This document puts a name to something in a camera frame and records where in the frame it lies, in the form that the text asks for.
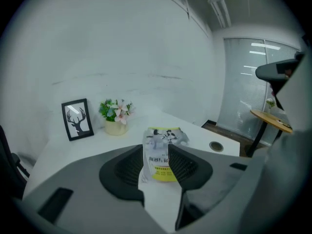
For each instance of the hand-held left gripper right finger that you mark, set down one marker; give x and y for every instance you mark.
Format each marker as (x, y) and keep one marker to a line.
(214, 179)

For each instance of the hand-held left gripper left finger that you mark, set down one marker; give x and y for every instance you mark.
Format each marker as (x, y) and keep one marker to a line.
(85, 199)

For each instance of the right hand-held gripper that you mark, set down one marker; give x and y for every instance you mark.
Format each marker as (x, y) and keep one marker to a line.
(299, 94)

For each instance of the white paperback book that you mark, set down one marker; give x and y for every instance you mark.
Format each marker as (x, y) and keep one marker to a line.
(158, 140)

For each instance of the round wooden table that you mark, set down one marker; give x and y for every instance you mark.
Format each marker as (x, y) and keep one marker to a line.
(268, 117)

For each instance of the white ceiling pipe bundle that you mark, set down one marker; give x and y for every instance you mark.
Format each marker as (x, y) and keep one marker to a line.
(223, 8)

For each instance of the black framed deer picture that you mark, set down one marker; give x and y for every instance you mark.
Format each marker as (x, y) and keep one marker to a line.
(77, 119)

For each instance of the black office chair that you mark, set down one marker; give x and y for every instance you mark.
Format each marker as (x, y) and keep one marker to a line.
(9, 169)

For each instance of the potted artificial flower plant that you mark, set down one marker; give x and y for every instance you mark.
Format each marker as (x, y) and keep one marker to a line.
(117, 116)

